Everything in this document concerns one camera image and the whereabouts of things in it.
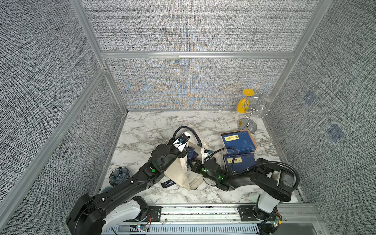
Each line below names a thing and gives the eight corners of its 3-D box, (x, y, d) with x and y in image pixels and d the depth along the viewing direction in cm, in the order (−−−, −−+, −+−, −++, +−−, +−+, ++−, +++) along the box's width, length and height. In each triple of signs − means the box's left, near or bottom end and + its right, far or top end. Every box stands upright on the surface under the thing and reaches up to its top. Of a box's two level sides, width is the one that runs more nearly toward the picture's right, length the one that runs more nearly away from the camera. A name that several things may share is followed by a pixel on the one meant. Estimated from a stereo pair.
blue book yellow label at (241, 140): (224, 157, 96) (227, 151, 89) (219, 140, 104) (221, 132, 98) (252, 154, 97) (257, 147, 91) (244, 137, 106) (248, 129, 99)
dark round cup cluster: (114, 186, 84) (110, 183, 80) (110, 177, 88) (106, 173, 83) (131, 176, 88) (128, 172, 84) (127, 167, 92) (124, 163, 87)
